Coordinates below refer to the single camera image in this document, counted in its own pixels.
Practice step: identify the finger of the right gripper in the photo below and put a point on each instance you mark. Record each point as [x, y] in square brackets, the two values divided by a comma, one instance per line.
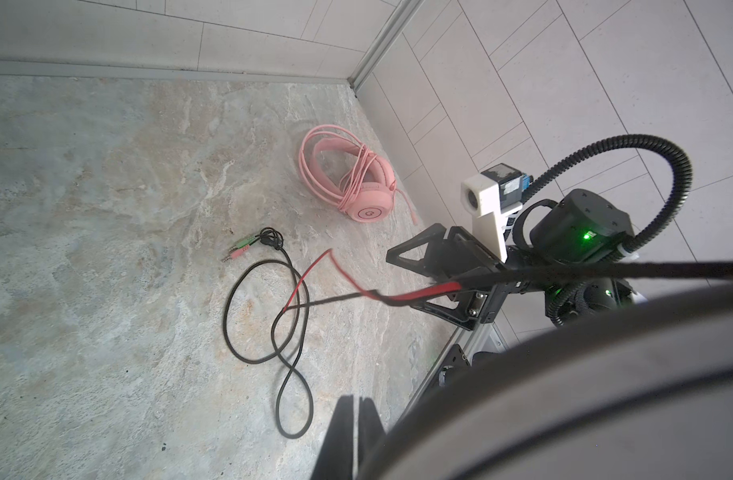
[462, 315]
[432, 253]

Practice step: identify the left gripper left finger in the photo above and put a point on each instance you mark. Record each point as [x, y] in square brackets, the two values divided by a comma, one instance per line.
[336, 458]

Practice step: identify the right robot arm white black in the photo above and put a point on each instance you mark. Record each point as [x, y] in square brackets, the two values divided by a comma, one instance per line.
[582, 228]

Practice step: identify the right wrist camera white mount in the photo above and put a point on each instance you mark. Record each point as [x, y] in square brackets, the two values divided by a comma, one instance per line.
[492, 198]

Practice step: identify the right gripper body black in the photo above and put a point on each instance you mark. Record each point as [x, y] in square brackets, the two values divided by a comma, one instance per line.
[468, 258]

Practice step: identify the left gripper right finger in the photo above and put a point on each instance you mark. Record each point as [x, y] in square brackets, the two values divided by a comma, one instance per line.
[370, 429]

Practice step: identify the white black headphones with cable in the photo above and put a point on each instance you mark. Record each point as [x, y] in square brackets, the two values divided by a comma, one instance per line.
[641, 389]

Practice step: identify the pink headphones with cable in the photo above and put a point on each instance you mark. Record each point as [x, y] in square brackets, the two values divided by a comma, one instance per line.
[367, 192]

